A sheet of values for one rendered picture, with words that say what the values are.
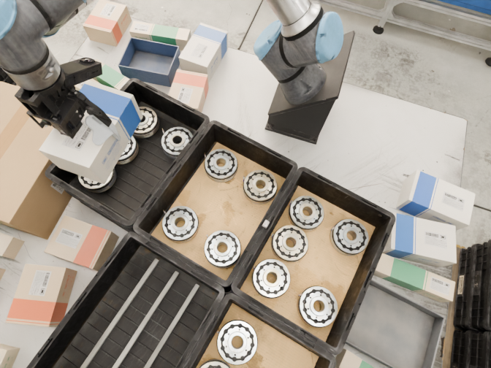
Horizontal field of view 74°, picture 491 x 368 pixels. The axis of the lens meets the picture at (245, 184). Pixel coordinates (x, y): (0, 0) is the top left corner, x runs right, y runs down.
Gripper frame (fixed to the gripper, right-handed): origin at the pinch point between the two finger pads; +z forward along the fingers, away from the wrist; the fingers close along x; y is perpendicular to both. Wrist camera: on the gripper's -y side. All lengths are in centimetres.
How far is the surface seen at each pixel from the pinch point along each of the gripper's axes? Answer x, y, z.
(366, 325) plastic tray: 83, 16, 41
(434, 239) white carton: 96, -15, 33
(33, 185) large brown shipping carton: -20.5, 13.5, 21.7
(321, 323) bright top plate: 66, 21, 25
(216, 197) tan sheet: 27.9, -3.0, 28.5
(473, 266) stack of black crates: 142, -30, 85
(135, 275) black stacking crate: 15.3, 26.2, 28.4
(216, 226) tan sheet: 31.2, 5.5, 28.4
